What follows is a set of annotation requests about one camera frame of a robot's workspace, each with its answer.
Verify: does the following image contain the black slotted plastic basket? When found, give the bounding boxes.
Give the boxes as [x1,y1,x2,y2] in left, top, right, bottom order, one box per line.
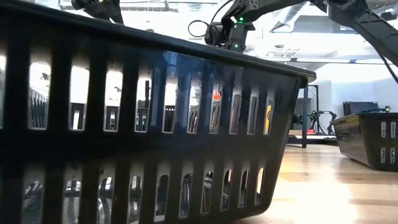
[331,112,398,172]
[0,0,317,224]

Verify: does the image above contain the yellow slotted plastic basket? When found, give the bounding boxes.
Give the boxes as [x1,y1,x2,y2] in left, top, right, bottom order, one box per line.
[265,105,274,135]

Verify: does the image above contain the black-framed wooden shelf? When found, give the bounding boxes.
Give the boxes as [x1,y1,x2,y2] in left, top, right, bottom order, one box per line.
[287,84,320,149]

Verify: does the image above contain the long ceiling light strip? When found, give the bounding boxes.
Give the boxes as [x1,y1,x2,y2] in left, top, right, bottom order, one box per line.
[257,57,389,65]

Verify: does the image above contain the black stacked cases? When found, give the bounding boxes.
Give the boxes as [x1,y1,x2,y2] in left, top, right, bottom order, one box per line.
[343,101,381,116]

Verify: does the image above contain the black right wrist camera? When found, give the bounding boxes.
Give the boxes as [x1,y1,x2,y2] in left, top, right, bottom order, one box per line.
[203,24,225,46]

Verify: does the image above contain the silver ventilation duct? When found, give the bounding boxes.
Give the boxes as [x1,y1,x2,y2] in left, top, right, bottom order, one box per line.
[269,2,312,33]

